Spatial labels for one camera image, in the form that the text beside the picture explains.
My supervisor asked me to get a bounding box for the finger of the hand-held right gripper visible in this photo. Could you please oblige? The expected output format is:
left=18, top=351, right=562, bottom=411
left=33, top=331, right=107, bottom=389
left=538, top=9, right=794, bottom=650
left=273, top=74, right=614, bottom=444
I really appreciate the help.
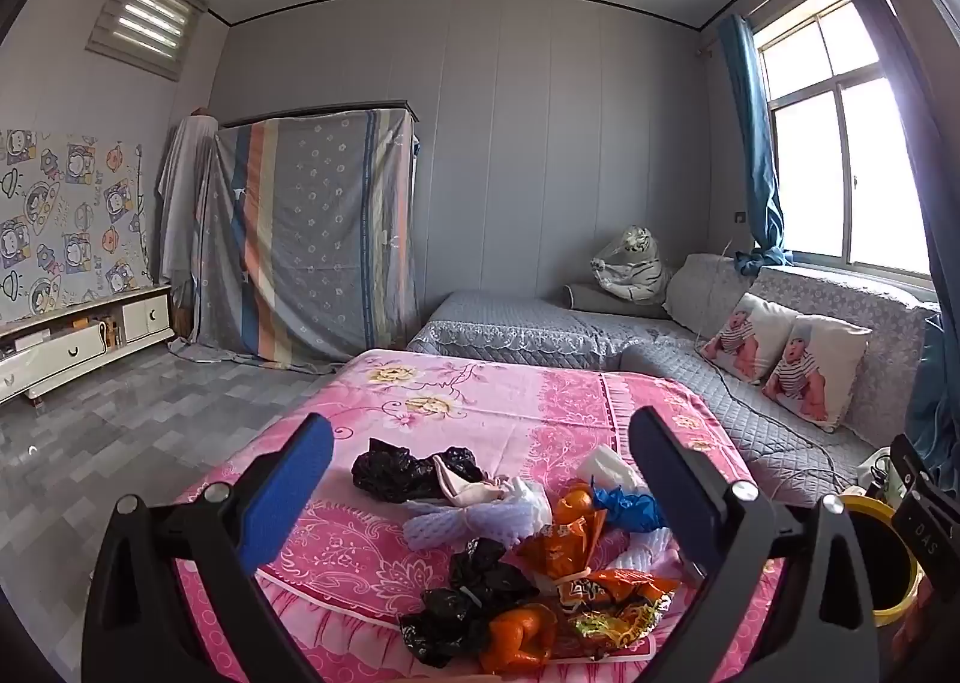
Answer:
left=891, top=434, right=960, bottom=565

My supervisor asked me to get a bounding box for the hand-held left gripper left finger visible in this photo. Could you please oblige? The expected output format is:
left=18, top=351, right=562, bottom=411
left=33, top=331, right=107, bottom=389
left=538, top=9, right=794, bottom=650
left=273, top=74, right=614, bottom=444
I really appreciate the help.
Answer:
left=81, top=413, right=335, bottom=683

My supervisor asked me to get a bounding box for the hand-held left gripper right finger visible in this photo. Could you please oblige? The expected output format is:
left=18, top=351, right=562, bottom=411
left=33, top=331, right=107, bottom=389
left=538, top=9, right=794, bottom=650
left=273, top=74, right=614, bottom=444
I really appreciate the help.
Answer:
left=628, top=407, right=878, bottom=683

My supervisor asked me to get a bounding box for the white foam fruit net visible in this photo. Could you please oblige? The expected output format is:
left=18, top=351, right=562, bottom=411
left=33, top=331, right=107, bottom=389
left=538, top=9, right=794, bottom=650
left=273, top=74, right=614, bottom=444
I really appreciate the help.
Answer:
left=403, top=503, right=552, bottom=549
left=626, top=525, right=691, bottom=579

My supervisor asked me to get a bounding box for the yellow trash bin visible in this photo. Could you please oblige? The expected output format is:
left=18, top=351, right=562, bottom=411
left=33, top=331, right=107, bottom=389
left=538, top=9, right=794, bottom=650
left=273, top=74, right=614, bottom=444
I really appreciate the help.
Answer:
left=836, top=492, right=927, bottom=628

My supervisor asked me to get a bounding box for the large black plastic bag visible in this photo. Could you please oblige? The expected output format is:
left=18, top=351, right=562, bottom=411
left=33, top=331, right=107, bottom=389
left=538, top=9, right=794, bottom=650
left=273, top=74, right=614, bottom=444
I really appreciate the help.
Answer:
left=351, top=447, right=485, bottom=504

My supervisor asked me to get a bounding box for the grey quilted sofa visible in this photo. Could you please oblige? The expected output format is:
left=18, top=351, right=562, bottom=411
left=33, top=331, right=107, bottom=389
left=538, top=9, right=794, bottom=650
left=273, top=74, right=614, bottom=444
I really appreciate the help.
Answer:
left=409, top=252, right=942, bottom=497

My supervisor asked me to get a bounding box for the orange snack packet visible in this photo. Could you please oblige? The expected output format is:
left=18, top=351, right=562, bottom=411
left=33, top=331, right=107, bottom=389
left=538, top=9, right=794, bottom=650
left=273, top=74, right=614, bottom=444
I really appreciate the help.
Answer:
left=517, top=510, right=608, bottom=579
left=555, top=567, right=680, bottom=646

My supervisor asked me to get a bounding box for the white plastic bag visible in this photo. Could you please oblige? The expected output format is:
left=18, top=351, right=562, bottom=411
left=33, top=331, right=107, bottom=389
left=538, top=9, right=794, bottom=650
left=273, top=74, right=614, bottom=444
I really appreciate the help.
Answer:
left=499, top=477, right=552, bottom=530

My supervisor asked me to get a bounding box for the baby print cushion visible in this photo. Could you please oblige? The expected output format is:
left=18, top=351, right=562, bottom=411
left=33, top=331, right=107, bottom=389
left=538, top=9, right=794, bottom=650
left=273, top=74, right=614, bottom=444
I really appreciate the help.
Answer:
left=763, top=314, right=873, bottom=433
left=701, top=291, right=797, bottom=384

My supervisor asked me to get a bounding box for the beige wrapper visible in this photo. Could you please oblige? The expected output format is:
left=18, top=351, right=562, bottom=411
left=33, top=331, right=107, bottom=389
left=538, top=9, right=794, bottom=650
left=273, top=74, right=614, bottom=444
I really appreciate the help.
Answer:
left=431, top=456, right=511, bottom=508

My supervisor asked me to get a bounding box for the pink floral table cloth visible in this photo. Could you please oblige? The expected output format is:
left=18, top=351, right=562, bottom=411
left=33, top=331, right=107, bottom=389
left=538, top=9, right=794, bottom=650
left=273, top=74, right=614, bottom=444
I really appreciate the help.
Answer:
left=172, top=349, right=785, bottom=683

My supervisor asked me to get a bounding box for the small black plastic bag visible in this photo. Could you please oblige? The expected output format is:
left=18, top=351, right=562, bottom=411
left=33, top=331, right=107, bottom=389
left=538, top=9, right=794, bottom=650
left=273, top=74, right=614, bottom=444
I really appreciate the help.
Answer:
left=450, top=537, right=539, bottom=605
left=399, top=587, right=496, bottom=669

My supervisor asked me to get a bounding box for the grey bolster pillow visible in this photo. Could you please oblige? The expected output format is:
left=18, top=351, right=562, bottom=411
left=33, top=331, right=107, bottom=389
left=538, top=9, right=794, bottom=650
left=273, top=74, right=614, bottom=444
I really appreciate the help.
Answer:
left=564, top=282, right=668, bottom=319

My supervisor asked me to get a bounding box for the white tiger plush toy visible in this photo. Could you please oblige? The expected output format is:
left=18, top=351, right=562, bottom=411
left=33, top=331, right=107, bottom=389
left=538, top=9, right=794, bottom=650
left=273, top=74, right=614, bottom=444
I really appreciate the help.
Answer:
left=590, top=224, right=672, bottom=305

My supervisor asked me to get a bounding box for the white tv cabinet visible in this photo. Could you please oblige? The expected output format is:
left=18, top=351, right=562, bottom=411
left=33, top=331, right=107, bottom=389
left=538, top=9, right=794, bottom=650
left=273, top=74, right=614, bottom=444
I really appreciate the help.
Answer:
left=0, top=284, right=175, bottom=405

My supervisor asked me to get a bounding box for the striped wardrobe cover cloth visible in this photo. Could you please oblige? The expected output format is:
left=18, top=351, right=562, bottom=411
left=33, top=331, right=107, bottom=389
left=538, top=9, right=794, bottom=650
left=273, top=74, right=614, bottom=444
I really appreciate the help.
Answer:
left=169, top=100, right=421, bottom=375

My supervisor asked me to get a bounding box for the white hanging cloth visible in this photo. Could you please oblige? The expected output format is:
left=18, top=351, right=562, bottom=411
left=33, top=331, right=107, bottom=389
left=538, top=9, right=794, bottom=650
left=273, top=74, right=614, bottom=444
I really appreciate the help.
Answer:
left=156, top=113, right=220, bottom=339

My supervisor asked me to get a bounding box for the blue curtain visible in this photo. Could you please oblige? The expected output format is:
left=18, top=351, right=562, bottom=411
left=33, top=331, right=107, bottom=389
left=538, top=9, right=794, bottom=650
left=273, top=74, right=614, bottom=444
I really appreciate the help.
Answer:
left=821, top=0, right=960, bottom=482
left=716, top=14, right=794, bottom=277

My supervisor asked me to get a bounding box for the window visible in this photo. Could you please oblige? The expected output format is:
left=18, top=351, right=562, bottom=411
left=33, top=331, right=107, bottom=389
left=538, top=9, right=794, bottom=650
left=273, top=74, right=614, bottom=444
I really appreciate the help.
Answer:
left=750, top=0, right=935, bottom=279

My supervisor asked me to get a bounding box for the window blind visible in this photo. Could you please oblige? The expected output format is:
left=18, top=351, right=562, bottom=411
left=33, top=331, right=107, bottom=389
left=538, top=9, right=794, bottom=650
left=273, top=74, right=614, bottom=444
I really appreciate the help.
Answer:
left=88, top=0, right=205, bottom=80

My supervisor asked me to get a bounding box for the grey power cable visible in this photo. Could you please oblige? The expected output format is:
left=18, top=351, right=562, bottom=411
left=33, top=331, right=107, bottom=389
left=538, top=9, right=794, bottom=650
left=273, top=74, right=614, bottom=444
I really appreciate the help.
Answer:
left=697, top=334, right=863, bottom=491

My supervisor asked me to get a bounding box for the cartoon wall poster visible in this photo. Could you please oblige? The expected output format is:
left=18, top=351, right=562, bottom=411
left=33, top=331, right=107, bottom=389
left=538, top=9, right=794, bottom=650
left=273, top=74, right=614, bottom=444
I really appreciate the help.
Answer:
left=0, top=128, right=151, bottom=324

